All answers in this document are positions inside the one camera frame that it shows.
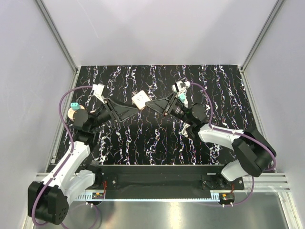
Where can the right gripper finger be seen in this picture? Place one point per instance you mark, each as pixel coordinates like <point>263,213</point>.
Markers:
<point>159,106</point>
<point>162,97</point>

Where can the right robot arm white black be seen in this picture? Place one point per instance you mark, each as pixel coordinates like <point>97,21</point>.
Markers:
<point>253,153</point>

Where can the light teal charger cube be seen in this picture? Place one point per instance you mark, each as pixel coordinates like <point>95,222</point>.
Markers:
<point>182,97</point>

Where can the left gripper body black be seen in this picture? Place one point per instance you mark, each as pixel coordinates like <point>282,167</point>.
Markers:
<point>109,107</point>

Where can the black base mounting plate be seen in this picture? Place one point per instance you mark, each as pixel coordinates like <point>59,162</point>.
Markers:
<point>143,182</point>

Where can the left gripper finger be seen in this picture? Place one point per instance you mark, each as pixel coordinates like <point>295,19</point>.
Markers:
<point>122,107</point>
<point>125,113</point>

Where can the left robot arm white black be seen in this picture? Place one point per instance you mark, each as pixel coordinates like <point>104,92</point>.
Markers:
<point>49,199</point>

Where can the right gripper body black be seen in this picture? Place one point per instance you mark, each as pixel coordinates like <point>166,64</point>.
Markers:
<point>171,105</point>

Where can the dark teal charger plug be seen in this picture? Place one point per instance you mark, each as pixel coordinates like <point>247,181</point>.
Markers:
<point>75,106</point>

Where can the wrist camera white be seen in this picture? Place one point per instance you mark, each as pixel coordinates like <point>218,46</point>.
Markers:
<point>180,87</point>
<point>98,91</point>

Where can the beige cube socket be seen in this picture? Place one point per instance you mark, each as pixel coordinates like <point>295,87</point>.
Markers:
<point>140,98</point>

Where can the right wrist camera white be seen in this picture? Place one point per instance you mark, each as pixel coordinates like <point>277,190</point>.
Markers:
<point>180,87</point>

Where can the round pink power socket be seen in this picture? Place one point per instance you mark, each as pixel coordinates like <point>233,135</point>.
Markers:
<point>70,113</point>

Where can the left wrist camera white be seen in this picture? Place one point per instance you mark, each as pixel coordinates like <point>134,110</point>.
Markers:
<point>98,91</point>

